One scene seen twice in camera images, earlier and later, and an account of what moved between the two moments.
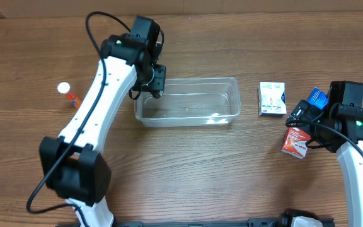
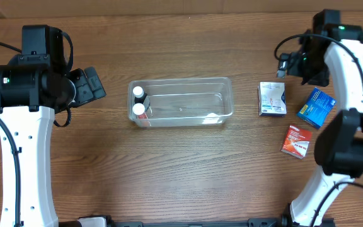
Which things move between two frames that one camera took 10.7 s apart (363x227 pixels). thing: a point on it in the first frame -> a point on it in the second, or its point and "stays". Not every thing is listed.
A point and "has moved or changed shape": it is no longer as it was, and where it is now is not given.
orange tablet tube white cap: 64,88 has moved or changed shape
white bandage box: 272,98 stays
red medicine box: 295,141 stays
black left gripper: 157,79 -> 85,87
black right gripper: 299,114 -> 311,74
